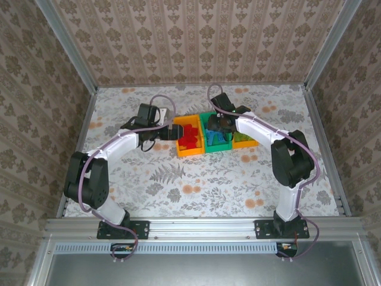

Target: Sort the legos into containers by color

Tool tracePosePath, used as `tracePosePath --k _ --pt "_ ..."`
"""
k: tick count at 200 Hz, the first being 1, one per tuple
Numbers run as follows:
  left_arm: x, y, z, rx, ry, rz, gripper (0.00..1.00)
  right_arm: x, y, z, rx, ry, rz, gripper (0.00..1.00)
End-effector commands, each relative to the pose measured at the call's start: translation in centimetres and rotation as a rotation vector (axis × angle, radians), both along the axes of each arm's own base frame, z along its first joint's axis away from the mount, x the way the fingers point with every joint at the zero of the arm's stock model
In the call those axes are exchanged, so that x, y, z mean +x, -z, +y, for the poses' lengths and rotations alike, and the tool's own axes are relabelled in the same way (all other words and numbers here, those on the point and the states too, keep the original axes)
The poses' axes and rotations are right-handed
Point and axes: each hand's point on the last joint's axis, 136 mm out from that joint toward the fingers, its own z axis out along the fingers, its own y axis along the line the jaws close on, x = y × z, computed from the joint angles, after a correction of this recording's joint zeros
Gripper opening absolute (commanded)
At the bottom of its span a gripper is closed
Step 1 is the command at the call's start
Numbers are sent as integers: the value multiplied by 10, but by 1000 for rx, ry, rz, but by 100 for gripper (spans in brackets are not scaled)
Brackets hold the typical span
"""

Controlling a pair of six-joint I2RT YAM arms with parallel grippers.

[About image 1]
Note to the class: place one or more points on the red arch lego brick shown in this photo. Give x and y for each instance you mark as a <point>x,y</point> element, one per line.
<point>196,132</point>

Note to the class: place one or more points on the green lego brick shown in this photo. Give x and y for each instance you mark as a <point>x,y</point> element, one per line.
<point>239,137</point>
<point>247,138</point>

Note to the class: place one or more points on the green plastic bin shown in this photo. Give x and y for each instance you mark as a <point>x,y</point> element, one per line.
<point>218,148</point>

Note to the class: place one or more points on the orange plastic bin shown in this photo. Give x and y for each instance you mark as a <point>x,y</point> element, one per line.
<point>245,144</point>
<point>190,152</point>

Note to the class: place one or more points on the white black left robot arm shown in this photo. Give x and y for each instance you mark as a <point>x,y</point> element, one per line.
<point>119,144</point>

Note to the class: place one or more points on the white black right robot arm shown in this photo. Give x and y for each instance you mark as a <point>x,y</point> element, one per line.
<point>256,128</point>

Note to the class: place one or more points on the black connector board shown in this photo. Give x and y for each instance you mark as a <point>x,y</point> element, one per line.
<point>287,248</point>
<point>119,249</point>

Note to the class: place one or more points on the grey metal panel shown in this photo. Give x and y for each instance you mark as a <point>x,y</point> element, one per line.
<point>202,271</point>

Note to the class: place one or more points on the thin aluminium wall rail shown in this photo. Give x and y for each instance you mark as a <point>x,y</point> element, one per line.
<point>202,85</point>

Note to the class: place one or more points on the aluminium side rail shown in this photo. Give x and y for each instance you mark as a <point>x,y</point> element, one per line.
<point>316,119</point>
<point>84,128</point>

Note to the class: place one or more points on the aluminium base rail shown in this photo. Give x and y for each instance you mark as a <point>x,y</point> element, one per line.
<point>202,228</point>

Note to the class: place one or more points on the aluminium frame post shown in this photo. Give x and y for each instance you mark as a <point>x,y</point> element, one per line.
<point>70,47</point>
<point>331,44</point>

